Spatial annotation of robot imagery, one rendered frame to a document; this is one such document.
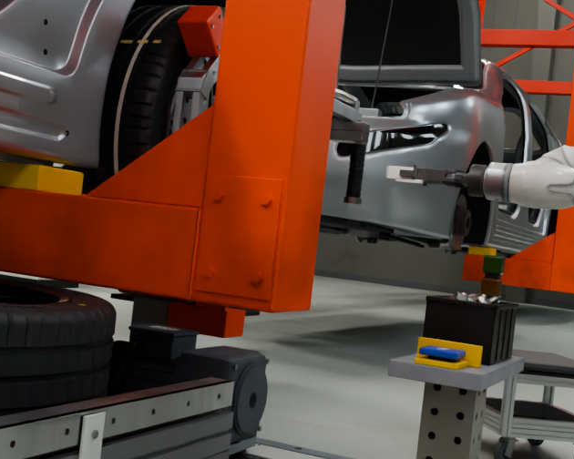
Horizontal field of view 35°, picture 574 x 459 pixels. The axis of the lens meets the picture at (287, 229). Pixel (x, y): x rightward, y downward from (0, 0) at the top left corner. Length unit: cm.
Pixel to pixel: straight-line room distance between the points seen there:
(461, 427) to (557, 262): 388
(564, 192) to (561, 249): 352
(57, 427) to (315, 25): 79
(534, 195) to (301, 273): 70
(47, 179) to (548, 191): 107
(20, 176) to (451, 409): 93
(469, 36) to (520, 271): 141
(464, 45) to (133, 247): 410
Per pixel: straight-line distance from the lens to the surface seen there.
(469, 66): 558
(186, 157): 163
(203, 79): 199
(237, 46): 160
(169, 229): 162
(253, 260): 153
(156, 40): 206
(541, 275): 564
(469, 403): 180
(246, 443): 245
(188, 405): 149
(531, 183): 212
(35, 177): 181
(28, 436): 117
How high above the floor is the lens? 64
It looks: 1 degrees up
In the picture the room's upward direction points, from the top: 7 degrees clockwise
